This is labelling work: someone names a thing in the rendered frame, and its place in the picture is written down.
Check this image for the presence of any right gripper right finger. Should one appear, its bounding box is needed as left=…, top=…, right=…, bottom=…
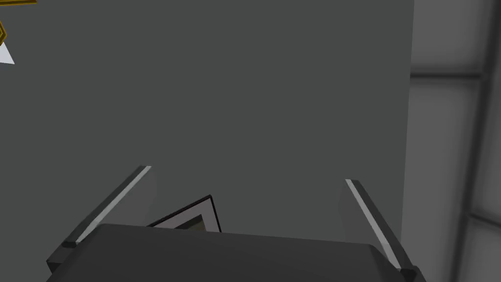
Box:
left=338, top=179, right=417, bottom=280

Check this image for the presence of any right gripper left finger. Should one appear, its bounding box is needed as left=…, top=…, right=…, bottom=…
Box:
left=61, top=164, right=157, bottom=248

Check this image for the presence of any black framed picture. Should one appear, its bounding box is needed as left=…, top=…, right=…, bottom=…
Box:
left=146, top=194, right=223, bottom=234

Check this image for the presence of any gold framed picture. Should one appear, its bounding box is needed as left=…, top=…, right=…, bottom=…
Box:
left=0, top=0, right=38, bottom=65

